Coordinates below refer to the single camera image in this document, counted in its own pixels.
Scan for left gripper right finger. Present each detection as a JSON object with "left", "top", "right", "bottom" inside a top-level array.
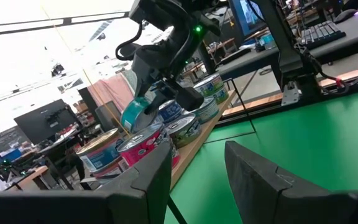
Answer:
[{"left": 224, "top": 140, "right": 358, "bottom": 224}]

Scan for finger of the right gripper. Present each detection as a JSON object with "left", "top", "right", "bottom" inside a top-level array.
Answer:
[
  {"left": 134, "top": 70, "right": 155, "bottom": 100},
  {"left": 146, "top": 81, "right": 205, "bottom": 115}
]

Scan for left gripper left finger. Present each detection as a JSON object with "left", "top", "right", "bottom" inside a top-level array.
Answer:
[{"left": 0, "top": 139, "right": 173, "bottom": 224}]

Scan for silver lid teal white can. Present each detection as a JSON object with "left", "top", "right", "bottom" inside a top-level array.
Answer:
[{"left": 120, "top": 96, "right": 160, "bottom": 134}]

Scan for gold lid blue label can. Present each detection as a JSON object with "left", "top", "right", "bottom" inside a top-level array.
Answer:
[
  {"left": 90, "top": 157, "right": 130, "bottom": 181},
  {"left": 76, "top": 128, "right": 124, "bottom": 172}
]

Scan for pink patterned cloth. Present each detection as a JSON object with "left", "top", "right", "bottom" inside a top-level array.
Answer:
[{"left": 87, "top": 72, "right": 136, "bottom": 113}]

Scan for grey office chair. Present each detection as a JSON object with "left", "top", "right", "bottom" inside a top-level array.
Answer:
[{"left": 94, "top": 100, "right": 124, "bottom": 133}]

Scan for black flat box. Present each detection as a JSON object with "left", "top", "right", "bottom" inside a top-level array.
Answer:
[{"left": 219, "top": 48, "right": 253, "bottom": 66}]

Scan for black workbench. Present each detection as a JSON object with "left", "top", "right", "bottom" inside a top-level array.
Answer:
[{"left": 39, "top": 127, "right": 86, "bottom": 190}]

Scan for grey desk top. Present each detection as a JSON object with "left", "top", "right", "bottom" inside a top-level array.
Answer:
[
  {"left": 309, "top": 7, "right": 358, "bottom": 65},
  {"left": 216, "top": 46, "right": 281, "bottom": 82}
]

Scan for green table mat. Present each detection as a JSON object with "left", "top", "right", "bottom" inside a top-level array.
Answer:
[{"left": 163, "top": 88, "right": 358, "bottom": 224}]

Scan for background robot green lights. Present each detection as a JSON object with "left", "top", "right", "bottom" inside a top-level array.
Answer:
[{"left": 0, "top": 157, "right": 27, "bottom": 181}]

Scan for black ceiling spotlight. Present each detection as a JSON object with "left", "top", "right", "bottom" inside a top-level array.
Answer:
[{"left": 50, "top": 63, "right": 65, "bottom": 78}]

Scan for black computer monitor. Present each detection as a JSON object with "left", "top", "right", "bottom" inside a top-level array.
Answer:
[{"left": 228, "top": 0, "right": 265, "bottom": 37}]

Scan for black background monitor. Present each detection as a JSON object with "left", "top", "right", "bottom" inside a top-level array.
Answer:
[{"left": 13, "top": 98, "right": 80, "bottom": 146}]

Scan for black overhead beam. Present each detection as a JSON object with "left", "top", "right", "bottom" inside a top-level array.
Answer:
[{"left": 0, "top": 11, "right": 130, "bottom": 38}]

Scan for black keyboard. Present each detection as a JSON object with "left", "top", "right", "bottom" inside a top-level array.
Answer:
[{"left": 300, "top": 20, "right": 347, "bottom": 50}]

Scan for black computer mouse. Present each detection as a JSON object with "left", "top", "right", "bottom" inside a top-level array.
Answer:
[{"left": 334, "top": 8, "right": 358, "bottom": 24}]

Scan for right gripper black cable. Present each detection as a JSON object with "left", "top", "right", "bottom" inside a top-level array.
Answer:
[{"left": 115, "top": 23, "right": 144, "bottom": 62}]

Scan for wooden shelf black metal frame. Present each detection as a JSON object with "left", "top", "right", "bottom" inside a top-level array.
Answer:
[{"left": 79, "top": 77, "right": 257, "bottom": 224}]

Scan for yellow power cable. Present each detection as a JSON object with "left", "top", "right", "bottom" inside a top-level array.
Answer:
[{"left": 40, "top": 6, "right": 132, "bottom": 138}]

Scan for silver metal bracket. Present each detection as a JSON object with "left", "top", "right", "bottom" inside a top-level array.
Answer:
[{"left": 280, "top": 81, "right": 303, "bottom": 107}]

